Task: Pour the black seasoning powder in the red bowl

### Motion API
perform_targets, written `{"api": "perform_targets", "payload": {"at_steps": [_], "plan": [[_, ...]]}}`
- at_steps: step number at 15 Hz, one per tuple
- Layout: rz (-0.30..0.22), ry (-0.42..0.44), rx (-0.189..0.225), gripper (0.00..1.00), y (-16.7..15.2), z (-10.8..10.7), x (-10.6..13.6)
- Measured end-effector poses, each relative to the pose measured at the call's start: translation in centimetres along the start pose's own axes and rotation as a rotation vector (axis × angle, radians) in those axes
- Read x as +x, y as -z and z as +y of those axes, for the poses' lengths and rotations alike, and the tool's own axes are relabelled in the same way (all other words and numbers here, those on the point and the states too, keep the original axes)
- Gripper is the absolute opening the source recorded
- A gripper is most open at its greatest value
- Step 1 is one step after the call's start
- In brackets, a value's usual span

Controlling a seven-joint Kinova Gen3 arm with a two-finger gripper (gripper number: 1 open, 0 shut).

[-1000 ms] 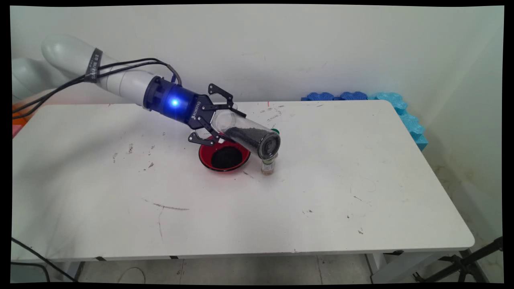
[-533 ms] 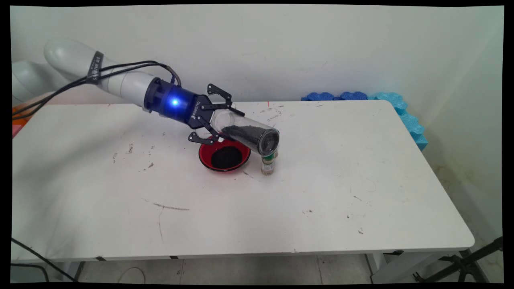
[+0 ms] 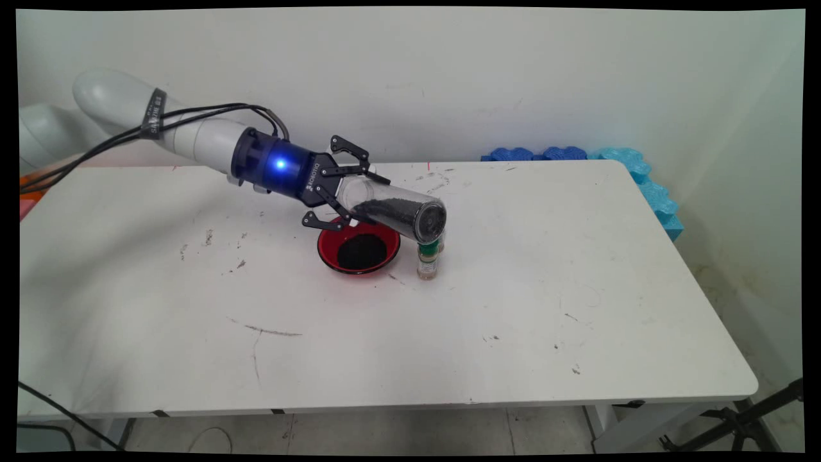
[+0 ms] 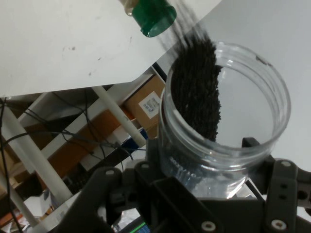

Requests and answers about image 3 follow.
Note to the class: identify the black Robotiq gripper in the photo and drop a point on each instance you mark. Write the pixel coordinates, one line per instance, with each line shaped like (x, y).
(288, 170)

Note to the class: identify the black seeds heap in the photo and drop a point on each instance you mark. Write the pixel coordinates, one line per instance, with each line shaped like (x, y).
(362, 251)
(397, 213)

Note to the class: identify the clear plastic jar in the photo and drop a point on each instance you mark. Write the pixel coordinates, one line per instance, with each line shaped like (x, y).
(410, 215)

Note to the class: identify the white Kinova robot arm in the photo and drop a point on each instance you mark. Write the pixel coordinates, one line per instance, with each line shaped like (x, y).
(192, 138)

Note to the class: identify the red bowl with black rim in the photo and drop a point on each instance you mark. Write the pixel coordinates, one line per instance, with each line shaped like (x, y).
(327, 247)

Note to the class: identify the green-capped spice bottle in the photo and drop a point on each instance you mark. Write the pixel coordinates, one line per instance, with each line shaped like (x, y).
(428, 263)
(441, 244)

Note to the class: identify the dark blue foam mat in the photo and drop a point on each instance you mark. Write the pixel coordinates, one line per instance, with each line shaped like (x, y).
(513, 154)

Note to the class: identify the orange foam block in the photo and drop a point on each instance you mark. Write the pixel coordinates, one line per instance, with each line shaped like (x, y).
(29, 192)

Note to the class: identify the pink foam block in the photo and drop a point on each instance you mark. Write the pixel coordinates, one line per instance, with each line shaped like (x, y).
(24, 209)

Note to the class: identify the light blue foam mat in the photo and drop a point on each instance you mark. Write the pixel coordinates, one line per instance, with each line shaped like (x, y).
(654, 199)

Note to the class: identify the white table leg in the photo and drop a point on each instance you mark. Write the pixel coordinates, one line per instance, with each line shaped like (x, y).
(115, 433)
(641, 427)

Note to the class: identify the black tripod stand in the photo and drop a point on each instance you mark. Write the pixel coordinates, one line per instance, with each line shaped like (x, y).
(744, 421)

